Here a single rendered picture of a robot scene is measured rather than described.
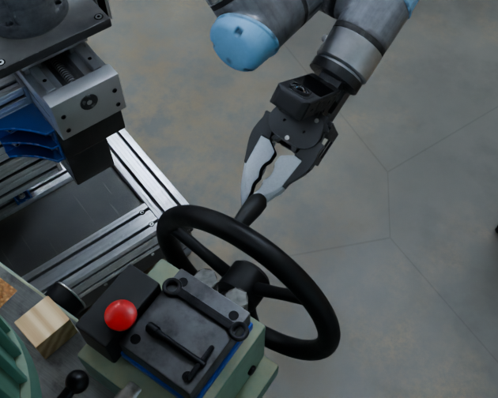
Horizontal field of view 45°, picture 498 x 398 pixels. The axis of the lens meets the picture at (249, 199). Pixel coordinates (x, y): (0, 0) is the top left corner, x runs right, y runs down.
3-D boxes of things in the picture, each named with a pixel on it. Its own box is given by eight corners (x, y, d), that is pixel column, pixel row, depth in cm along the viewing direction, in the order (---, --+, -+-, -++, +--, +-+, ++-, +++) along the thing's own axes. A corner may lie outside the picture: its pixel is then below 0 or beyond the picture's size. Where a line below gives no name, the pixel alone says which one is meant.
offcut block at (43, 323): (78, 332, 68) (69, 319, 65) (45, 359, 66) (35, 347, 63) (56, 308, 69) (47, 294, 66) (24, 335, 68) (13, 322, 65)
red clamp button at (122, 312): (144, 313, 57) (142, 309, 56) (122, 339, 55) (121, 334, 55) (120, 296, 58) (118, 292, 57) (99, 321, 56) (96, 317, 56)
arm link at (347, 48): (381, 46, 73) (324, 16, 75) (360, 77, 73) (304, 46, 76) (382, 66, 80) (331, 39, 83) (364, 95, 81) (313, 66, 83)
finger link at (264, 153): (254, 212, 82) (291, 154, 82) (242, 207, 76) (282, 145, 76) (235, 199, 83) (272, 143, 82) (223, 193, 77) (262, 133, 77)
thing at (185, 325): (253, 328, 62) (254, 306, 57) (186, 418, 57) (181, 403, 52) (154, 262, 66) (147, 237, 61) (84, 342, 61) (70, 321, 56)
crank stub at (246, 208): (254, 199, 77) (271, 206, 76) (228, 231, 74) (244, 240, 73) (252, 186, 75) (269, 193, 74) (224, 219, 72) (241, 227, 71)
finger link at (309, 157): (295, 195, 76) (333, 137, 76) (292, 193, 75) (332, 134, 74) (265, 175, 78) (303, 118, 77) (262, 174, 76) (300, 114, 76)
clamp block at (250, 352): (268, 357, 69) (270, 327, 62) (196, 460, 63) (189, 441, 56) (167, 289, 74) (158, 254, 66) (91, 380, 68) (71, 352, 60)
